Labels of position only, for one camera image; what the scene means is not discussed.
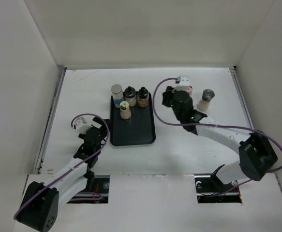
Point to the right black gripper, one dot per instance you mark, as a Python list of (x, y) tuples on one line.
[(166, 96)]

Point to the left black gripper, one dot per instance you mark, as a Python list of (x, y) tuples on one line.
[(103, 128)]

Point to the yellow cap spice bottle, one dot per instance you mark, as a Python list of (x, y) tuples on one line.
[(125, 111)]

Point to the black cap spice bottle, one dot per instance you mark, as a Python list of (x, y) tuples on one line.
[(130, 96), (142, 97)]

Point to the silver cap blue label bottle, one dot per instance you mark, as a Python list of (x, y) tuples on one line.
[(117, 95)]

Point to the black cap spice bottle front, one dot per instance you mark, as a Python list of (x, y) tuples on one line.
[(130, 96)]

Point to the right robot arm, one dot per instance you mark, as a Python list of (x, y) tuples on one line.
[(256, 155)]

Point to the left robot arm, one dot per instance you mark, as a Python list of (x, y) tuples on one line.
[(42, 201)]

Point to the pink cap spice bottle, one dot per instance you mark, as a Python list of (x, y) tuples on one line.
[(189, 90)]

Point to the black plastic tray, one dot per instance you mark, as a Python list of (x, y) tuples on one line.
[(139, 129)]

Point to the grey clear cap spice bottle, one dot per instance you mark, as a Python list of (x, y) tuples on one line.
[(207, 96)]

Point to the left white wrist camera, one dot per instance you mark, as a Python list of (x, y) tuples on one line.
[(81, 125)]

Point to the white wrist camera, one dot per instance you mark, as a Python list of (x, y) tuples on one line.
[(81, 125), (182, 83)]

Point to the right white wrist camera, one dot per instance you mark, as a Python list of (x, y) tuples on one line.
[(182, 83)]

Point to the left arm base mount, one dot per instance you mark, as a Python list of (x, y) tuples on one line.
[(96, 190)]

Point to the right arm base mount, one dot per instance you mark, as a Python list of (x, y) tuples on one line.
[(210, 189)]

